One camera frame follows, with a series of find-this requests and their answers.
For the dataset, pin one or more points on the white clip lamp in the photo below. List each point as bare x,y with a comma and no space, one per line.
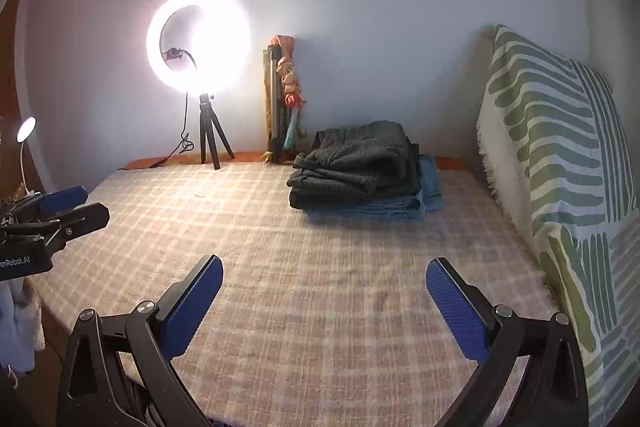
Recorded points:
26,128

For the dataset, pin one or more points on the folded blue jeans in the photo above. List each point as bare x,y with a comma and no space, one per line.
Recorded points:
390,209

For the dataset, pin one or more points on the white cloth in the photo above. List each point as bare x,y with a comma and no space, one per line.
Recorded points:
20,322

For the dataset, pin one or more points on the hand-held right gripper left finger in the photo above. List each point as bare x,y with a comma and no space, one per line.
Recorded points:
192,307

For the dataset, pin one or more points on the black phone holder clip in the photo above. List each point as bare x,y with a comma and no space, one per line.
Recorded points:
172,53

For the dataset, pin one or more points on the dark folded pants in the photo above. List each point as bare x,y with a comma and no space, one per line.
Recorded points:
350,199

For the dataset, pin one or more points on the small black tripod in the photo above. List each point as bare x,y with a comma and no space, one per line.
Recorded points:
207,127

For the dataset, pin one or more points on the pink checked blanket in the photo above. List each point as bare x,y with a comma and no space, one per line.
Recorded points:
325,282

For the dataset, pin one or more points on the colourful patterned scarf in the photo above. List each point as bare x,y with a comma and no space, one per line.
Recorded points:
290,77

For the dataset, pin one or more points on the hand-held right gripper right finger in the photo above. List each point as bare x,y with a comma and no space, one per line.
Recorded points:
457,307

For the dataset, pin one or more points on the green patterned throw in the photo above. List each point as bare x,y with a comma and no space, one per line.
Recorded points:
545,117

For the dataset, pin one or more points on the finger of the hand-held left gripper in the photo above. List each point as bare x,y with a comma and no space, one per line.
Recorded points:
65,198
85,217

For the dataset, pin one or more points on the grey pants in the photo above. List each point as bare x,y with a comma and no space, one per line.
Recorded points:
360,157

